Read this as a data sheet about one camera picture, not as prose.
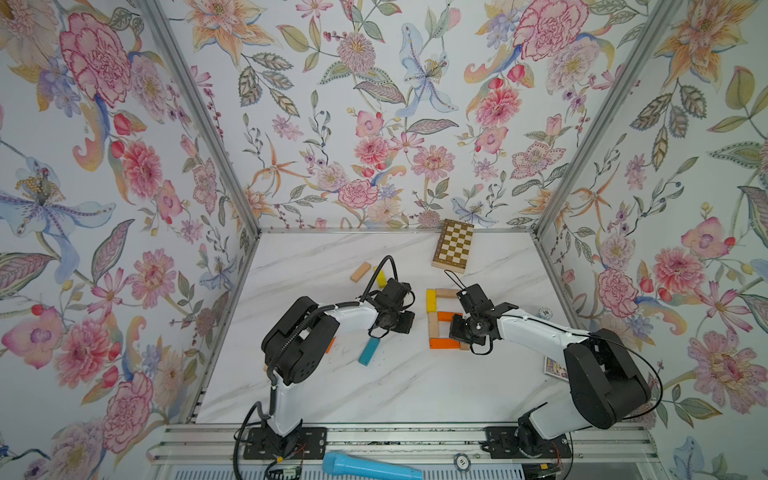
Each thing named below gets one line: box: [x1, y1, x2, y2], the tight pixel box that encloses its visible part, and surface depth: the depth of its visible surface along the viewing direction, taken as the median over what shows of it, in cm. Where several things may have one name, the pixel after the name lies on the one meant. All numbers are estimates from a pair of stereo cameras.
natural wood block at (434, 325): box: [429, 312, 439, 339], surface depth 97 cm
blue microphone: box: [322, 452, 424, 480], surface depth 71 cm
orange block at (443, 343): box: [429, 338, 460, 349], surface depth 92 cm
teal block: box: [358, 337, 381, 367], surface depth 91 cm
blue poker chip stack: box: [538, 307, 553, 319], surface depth 92 cm
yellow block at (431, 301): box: [426, 289, 437, 314], surface depth 103 cm
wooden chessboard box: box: [431, 218, 475, 274], surface depth 116 cm
